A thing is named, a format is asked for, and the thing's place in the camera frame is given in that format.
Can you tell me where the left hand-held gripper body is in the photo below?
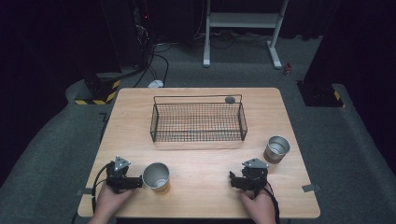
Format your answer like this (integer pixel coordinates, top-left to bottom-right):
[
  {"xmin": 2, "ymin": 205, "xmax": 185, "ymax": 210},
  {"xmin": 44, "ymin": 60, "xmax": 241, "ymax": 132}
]
[{"xmin": 105, "ymin": 155, "xmax": 132, "ymax": 194}]

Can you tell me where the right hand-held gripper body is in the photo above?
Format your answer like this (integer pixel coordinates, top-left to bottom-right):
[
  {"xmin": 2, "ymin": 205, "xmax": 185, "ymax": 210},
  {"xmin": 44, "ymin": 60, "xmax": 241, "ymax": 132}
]
[{"xmin": 241, "ymin": 157, "xmax": 271, "ymax": 198}]

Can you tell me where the orange-labelled tin can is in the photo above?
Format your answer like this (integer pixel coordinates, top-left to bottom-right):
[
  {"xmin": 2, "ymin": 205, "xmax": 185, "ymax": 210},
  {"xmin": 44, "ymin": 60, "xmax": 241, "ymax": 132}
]
[{"xmin": 142, "ymin": 161, "xmax": 171, "ymax": 193}]

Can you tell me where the black wire basket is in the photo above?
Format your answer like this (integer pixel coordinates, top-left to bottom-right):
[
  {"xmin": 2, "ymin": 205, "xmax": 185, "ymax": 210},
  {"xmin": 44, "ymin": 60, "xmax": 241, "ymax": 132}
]
[{"xmin": 149, "ymin": 93, "xmax": 248, "ymax": 144}]

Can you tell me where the person's left hand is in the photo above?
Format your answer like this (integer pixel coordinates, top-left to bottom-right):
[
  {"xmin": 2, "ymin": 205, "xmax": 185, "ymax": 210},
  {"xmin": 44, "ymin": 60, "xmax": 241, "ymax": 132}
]
[{"xmin": 88, "ymin": 185, "xmax": 136, "ymax": 224}]

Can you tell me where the person's right hand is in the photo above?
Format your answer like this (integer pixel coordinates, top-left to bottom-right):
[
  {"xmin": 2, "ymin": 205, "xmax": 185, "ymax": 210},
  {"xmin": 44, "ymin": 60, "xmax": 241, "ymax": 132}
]
[{"xmin": 238, "ymin": 188, "xmax": 278, "ymax": 224}]

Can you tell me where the brown-labelled tin can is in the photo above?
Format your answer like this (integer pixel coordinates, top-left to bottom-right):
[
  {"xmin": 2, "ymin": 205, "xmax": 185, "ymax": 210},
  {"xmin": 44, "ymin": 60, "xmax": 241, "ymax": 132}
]
[{"xmin": 262, "ymin": 134, "xmax": 291, "ymax": 165}]

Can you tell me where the black yellow striped base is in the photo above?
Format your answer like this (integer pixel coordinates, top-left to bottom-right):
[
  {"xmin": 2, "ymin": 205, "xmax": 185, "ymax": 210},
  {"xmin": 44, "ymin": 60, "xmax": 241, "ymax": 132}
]
[
  {"xmin": 296, "ymin": 79, "xmax": 346, "ymax": 108},
  {"xmin": 74, "ymin": 72, "xmax": 122, "ymax": 105}
]

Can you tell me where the white power strip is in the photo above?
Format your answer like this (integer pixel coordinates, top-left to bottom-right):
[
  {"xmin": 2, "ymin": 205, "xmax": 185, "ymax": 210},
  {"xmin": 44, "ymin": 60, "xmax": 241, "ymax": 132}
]
[{"xmin": 147, "ymin": 79, "xmax": 165, "ymax": 89}]

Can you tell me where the black computer tower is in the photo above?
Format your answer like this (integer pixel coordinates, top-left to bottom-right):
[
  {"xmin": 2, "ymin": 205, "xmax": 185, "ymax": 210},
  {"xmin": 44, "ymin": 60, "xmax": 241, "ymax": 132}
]
[{"xmin": 124, "ymin": 0, "xmax": 157, "ymax": 71}]

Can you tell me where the white metal stand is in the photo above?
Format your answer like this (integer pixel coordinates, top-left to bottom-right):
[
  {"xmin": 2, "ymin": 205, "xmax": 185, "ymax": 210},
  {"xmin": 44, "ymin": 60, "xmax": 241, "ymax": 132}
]
[{"xmin": 203, "ymin": 0, "xmax": 290, "ymax": 70}]

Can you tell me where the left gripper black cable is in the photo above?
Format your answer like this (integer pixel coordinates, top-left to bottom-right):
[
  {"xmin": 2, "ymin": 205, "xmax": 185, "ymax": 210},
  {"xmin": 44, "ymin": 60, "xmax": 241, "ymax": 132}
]
[{"xmin": 91, "ymin": 161, "xmax": 114, "ymax": 215}]

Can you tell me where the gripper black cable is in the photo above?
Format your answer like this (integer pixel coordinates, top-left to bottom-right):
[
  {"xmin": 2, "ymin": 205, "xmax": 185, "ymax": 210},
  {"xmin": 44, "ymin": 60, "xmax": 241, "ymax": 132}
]
[
  {"xmin": 262, "ymin": 181, "xmax": 281, "ymax": 224},
  {"xmin": 91, "ymin": 161, "xmax": 114, "ymax": 215}
]

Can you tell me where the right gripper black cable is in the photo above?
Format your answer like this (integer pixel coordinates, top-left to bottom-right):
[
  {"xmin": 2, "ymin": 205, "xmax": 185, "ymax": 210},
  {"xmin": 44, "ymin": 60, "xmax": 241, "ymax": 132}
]
[{"xmin": 262, "ymin": 181, "xmax": 281, "ymax": 224}]

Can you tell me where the black floor cable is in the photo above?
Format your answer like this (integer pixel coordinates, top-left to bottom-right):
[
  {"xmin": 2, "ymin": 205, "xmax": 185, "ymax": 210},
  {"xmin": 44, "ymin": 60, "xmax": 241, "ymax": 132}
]
[{"xmin": 133, "ymin": 41, "xmax": 173, "ymax": 89}]

